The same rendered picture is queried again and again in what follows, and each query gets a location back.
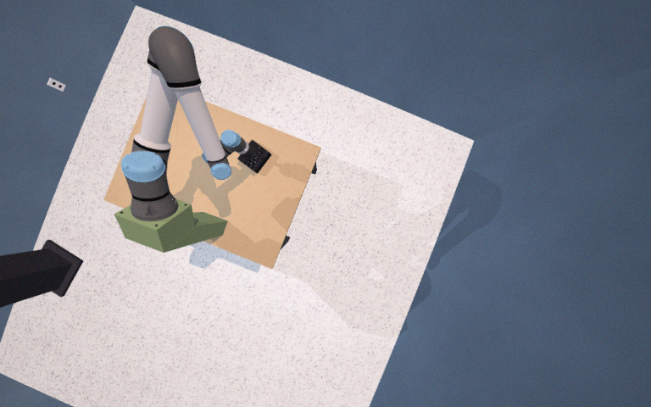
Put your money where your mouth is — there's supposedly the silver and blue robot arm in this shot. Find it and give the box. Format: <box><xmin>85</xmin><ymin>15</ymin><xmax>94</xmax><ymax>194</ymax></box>
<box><xmin>121</xmin><ymin>25</ymin><xmax>246</xmax><ymax>221</ymax></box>

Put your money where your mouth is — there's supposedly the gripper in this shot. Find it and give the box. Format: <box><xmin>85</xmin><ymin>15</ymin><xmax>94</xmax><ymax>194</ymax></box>
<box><xmin>237</xmin><ymin>141</ymin><xmax>257</xmax><ymax>160</ymax></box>

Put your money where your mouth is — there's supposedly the black lighting desk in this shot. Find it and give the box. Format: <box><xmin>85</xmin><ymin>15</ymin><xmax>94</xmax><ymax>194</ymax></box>
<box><xmin>237</xmin><ymin>140</ymin><xmax>272</xmax><ymax>173</ymax></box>

